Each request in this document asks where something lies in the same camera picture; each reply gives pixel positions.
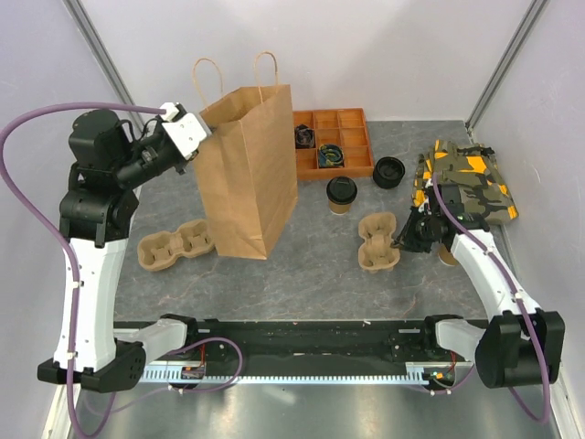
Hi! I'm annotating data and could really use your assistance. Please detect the camouflage cloth bag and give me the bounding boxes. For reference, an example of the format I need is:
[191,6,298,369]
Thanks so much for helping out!
[412,139,518,225]

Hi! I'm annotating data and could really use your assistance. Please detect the cardboard cup carrier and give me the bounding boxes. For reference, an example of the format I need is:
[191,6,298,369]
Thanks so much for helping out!
[137,219,215,272]
[357,212,400,273]

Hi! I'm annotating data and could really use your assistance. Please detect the brown black cup sleeve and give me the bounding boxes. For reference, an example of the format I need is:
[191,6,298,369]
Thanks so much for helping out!
[294,124,315,149]

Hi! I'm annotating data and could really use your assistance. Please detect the black plastic cup lid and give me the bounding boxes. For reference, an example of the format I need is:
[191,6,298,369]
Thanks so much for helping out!
[326,176,357,205]

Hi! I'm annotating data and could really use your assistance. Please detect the slotted cable duct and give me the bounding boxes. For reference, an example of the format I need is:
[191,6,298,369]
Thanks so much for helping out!
[139,364,454,385]

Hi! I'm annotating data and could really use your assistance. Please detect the brown paper bag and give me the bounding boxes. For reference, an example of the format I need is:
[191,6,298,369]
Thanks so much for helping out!
[193,80,298,260]

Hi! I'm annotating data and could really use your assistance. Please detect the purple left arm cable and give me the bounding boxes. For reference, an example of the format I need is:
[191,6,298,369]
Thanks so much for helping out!
[0,102,168,438]

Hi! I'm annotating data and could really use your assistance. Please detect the green yellow cup sleeve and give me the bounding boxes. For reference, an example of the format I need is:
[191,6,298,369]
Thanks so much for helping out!
[317,144,344,168]

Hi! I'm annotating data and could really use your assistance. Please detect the brown paper coffee cup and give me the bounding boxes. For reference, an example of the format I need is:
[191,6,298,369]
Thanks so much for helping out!
[328,199,353,215]

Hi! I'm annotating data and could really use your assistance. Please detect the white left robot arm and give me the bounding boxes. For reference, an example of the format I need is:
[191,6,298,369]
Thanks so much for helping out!
[37,102,210,393]

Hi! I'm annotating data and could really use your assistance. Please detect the stack of paper cups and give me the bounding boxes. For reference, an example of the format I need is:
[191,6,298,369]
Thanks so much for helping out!
[437,245,459,266]

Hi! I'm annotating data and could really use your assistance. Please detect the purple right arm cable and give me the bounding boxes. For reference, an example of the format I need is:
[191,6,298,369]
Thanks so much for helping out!
[431,176,552,425]

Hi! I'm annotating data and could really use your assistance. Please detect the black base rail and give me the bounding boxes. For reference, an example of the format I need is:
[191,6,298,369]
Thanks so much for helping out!
[113,315,476,379]

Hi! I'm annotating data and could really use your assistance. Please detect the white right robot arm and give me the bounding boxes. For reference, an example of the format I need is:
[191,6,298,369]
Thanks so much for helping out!
[395,183,566,389]

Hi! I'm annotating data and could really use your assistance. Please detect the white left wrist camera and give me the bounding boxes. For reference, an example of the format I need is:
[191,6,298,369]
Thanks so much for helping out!
[160,102,211,161]

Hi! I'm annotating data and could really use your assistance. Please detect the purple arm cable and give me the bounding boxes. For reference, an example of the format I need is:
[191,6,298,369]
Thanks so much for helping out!
[431,176,552,425]
[0,102,168,438]

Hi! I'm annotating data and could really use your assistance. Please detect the orange compartment tray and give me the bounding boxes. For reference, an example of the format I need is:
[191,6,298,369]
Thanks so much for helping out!
[293,108,375,181]

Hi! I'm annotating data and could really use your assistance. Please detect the stack of black lids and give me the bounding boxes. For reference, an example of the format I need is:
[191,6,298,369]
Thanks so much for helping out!
[372,156,406,189]

